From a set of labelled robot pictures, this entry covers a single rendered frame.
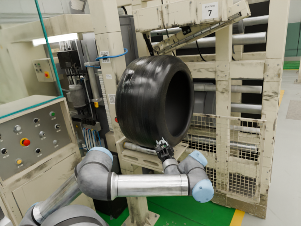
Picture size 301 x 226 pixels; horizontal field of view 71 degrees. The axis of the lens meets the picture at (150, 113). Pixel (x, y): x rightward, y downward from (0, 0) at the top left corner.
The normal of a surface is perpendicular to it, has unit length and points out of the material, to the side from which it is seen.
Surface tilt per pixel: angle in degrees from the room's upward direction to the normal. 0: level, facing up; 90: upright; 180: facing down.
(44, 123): 90
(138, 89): 59
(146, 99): 67
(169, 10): 90
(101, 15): 90
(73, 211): 20
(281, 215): 0
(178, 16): 90
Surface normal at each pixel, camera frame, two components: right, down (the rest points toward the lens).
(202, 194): 0.05, 0.35
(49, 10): 0.82, 0.11
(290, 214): -0.11, -0.93
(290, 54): -0.57, 0.35
